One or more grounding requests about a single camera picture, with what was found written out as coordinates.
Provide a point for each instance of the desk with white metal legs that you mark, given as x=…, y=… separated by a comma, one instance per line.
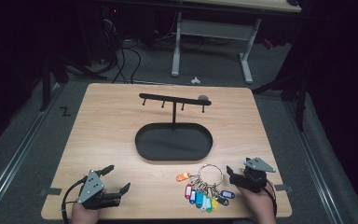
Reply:
x=214, y=29

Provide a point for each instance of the black hook stand with tray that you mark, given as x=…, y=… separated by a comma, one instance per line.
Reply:
x=174, y=143

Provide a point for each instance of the person's left hand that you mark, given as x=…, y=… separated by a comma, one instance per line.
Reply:
x=85, y=215

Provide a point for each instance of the small grey round object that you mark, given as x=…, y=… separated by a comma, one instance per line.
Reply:
x=203, y=97

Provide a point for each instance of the small white plastic piece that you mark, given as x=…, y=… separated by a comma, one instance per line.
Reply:
x=195, y=81

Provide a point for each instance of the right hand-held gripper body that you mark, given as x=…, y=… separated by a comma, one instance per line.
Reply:
x=254, y=177

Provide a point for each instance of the grey tape strip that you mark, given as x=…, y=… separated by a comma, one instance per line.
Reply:
x=51, y=191
x=283, y=188

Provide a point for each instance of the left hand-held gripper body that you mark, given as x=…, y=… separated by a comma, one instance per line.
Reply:
x=90, y=188

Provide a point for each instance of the small red object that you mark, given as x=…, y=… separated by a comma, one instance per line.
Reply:
x=267, y=44

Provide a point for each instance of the person's right hand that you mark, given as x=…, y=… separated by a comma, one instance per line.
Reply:
x=258, y=205

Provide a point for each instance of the dark computer tower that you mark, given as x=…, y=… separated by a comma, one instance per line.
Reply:
x=110, y=31

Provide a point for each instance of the metal floor rail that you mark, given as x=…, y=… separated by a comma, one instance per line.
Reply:
x=311, y=155
x=15, y=155

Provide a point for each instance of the black metal stand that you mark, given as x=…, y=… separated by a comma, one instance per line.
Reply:
x=298, y=93
x=48, y=81

